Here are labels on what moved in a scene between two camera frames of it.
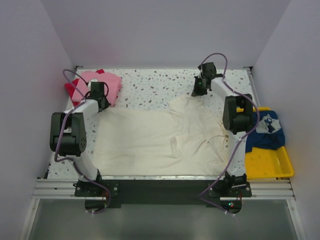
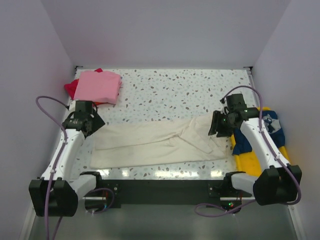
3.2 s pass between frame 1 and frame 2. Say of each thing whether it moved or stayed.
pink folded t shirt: stayed
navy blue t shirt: stayed
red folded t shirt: stayed
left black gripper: moved
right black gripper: moved
